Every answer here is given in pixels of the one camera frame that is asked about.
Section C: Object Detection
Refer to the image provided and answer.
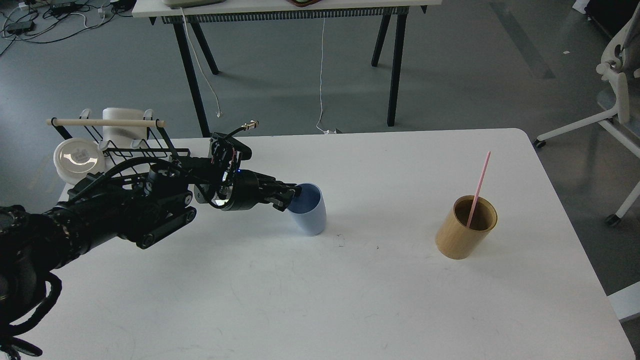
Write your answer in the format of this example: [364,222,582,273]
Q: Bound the white mug in rack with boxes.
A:
[102,107,147,150]

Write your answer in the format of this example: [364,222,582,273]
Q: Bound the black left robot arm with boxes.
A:
[0,129,302,360]

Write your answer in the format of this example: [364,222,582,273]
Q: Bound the white hanging cable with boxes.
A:
[180,6,223,119]
[316,17,337,135]

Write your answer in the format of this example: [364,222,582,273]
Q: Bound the floor cables and adapters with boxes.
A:
[0,0,136,55]

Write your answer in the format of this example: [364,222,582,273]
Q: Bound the white office chair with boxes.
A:
[532,20,640,227]

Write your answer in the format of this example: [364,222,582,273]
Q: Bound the white background table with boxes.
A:
[123,0,452,135]

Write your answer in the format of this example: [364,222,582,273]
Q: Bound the pink chopstick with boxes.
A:
[466,151,492,229]

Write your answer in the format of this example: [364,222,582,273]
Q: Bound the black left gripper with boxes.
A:
[221,170,303,212]

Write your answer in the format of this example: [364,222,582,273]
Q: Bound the bamboo cylinder holder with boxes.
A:
[435,194,498,260]

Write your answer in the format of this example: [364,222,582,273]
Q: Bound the black wire dish rack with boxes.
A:
[46,107,191,186]

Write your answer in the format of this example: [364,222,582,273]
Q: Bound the blue plastic cup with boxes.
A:
[287,183,327,237]

